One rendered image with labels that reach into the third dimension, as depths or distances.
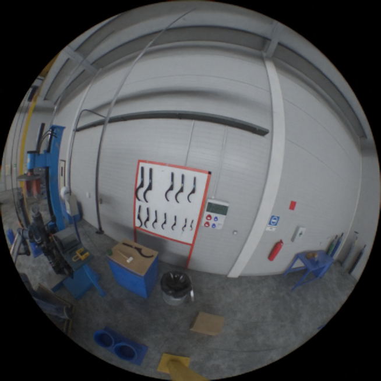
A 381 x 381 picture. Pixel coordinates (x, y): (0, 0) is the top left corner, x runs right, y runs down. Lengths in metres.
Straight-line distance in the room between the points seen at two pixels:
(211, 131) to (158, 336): 3.65
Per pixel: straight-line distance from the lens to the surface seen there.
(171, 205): 2.18
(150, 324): 2.41
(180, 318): 2.47
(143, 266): 1.83
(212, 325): 2.24
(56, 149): 2.25
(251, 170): 2.17
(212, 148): 2.05
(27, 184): 2.44
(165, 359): 2.38
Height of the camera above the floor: 2.38
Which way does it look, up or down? 11 degrees down
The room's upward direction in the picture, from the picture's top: 11 degrees clockwise
